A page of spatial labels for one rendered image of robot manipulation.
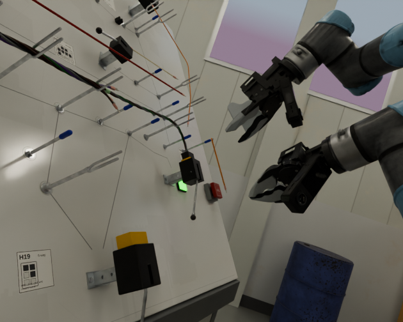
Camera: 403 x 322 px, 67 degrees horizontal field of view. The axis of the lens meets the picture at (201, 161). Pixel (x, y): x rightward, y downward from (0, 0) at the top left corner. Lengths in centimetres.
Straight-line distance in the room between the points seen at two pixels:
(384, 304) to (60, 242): 375
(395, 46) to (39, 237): 65
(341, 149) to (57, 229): 48
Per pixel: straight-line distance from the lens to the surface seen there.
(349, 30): 80
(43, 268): 48
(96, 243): 55
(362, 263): 381
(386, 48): 69
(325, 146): 60
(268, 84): 74
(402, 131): 56
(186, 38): 366
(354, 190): 369
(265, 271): 350
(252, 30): 371
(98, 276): 52
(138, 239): 48
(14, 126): 52
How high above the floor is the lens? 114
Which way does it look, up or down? 3 degrees up
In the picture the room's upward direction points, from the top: 19 degrees clockwise
